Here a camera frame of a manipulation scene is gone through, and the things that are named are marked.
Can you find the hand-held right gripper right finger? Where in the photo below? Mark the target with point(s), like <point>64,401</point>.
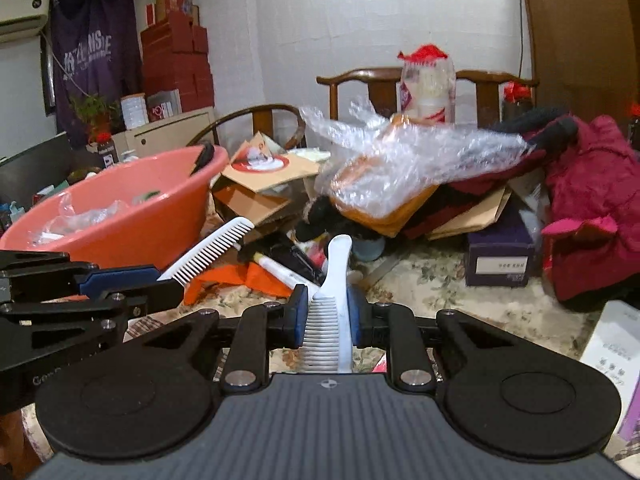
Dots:
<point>355,320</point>

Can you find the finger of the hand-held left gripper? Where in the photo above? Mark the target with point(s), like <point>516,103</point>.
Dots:
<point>120,279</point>
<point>150,297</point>

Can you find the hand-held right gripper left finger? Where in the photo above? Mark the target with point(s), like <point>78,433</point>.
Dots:
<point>300,317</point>

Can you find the pale fine-tooth comb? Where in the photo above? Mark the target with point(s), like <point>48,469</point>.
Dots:
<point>332,280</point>

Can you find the pink plastic basin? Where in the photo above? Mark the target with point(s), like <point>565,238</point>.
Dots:
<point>130,230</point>

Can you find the white wide-tooth comb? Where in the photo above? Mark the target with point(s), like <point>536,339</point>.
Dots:
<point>210,250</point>

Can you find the floral cloth covered desktop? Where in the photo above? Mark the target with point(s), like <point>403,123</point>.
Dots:
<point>430,272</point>

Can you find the white printed bottle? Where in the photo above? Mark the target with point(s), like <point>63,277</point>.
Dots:
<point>285,272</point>

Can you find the small teal pot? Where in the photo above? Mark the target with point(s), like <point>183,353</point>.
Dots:
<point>369,249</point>

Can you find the orange cloth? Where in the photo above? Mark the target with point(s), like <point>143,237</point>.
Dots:
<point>225,282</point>

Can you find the black plush item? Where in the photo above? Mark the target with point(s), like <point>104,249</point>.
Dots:
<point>320,217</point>

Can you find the small dark jar with label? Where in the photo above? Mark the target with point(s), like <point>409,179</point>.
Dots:
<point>108,152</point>

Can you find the beige box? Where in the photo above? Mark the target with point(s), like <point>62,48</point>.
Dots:
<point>165,135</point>

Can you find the cardboard box with red circle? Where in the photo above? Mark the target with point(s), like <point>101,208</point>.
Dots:
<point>260,170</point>

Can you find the bubble wrap bag with orange box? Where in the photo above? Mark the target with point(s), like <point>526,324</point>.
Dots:
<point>400,170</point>

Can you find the dark purple shoe box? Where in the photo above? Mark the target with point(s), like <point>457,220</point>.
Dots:
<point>500,255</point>

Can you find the flat cardboard sheets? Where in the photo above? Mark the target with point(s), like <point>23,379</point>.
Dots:
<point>475,215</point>

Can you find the potted plant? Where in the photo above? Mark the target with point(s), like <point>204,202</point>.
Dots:
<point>95,112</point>

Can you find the round-back wooden chair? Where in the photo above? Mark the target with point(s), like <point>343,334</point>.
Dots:
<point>270,115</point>

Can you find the stack of red boxes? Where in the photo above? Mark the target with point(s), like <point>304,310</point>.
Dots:
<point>175,55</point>

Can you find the plastic jar with red lid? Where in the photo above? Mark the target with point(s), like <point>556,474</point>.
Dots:
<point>427,85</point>

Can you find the white box with purple stripe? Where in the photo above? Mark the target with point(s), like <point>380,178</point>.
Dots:
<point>612,355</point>

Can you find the black and maroon garment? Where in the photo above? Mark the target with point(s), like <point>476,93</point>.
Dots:
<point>545,135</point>

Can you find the maroon jacket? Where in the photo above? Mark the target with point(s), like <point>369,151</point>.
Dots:
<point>595,195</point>

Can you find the dark jar with red lid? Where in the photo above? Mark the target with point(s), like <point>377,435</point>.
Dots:
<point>517,102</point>

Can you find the white air conditioner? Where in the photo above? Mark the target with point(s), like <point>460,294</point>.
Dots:
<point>22,12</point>

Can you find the brown wooden door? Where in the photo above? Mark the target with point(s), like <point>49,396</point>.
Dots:
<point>580,30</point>

